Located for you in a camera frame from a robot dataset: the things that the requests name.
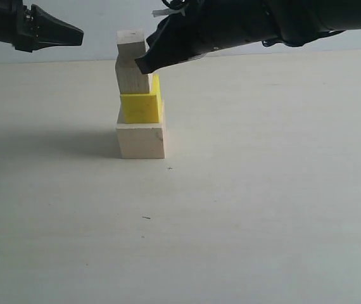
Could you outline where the yellow cube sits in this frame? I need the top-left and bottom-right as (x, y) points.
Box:
(120, 73), (163, 124)

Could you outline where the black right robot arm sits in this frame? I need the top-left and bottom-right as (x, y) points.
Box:
(135, 1), (361, 74)

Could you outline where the medium wooden cube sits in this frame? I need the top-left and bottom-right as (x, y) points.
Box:
(115, 58), (151, 94)

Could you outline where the small wooden cube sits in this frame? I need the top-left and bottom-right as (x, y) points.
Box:
(117, 28), (147, 61)

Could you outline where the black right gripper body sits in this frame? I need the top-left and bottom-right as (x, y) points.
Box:
(180, 1), (281, 60)

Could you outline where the large wooden cube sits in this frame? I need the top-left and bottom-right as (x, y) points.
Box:
(115, 99), (167, 160)

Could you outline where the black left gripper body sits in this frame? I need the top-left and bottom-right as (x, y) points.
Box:
(0, 1), (37, 53)

